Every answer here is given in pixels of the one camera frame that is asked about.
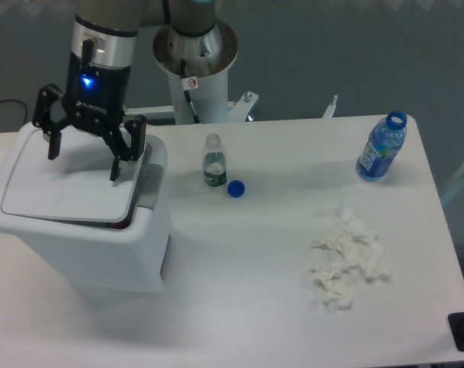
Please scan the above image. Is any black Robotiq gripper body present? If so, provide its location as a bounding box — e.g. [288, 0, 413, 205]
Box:
[62, 38, 131, 137]

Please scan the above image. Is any white trash can body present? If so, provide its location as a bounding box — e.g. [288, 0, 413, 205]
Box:
[0, 135, 172, 293]

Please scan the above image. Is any crumpled white tissue lower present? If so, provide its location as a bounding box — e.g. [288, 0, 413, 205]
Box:
[311, 264, 354, 312]

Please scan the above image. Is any white trash can lid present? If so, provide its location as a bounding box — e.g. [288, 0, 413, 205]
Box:
[0, 126, 151, 223]

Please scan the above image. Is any blue bottle cap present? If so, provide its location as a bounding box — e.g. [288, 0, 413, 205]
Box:
[227, 179, 245, 198]

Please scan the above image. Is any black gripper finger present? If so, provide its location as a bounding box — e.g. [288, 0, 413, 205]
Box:
[32, 84, 75, 160]
[102, 114, 146, 182]

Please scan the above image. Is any blue plastic water bottle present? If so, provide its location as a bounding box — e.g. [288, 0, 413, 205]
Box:
[356, 110, 407, 182]

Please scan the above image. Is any crumpled white tissue upper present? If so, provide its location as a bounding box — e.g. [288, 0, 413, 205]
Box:
[311, 206, 390, 281]

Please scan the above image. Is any crumpled white tissue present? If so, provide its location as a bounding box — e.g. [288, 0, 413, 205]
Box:
[311, 206, 390, 281]
[311, 264, 354, 312]

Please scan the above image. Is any small clear green-label bottle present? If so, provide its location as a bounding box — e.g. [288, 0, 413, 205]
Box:
[202, 133, 226, 187]

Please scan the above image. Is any black cable on floor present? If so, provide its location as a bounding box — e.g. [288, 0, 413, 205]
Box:
[0, 99, 28, 123]

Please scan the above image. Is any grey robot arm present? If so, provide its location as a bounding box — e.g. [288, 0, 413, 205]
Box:
[32, 1, 238, 180]

